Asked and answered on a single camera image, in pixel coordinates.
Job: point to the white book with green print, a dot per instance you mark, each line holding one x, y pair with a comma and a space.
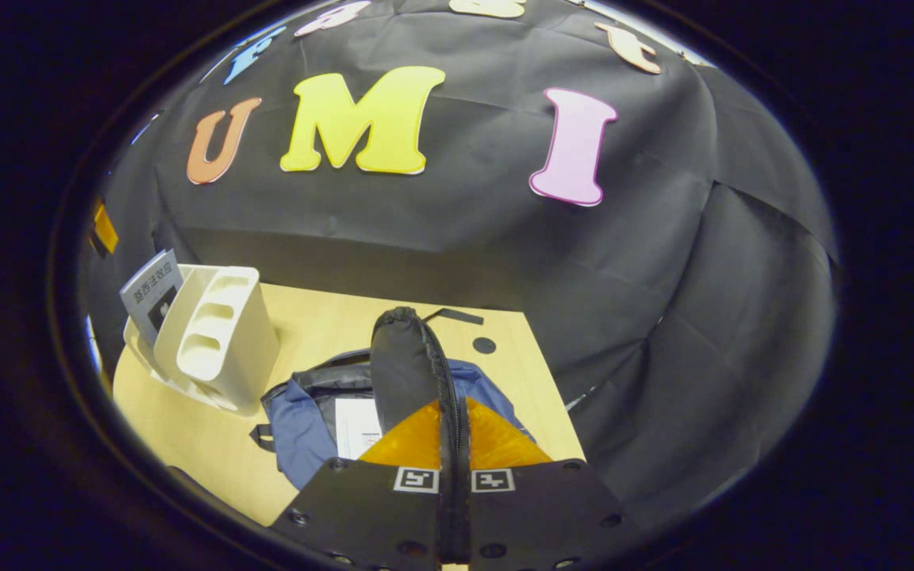
358, 428

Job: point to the cream plastic bookshelf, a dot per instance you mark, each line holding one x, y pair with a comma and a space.
227, 349

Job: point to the blue schoolbag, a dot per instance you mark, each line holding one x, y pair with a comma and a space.
401, 357

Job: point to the white printed banner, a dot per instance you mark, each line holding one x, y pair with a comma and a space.
94, 349

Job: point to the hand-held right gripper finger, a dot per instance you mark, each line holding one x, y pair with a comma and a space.
463, 507
447, 492

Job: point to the grey book with dark picture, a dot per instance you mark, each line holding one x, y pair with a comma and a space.
151, 293

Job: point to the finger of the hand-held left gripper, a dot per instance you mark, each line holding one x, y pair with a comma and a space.
105, 231

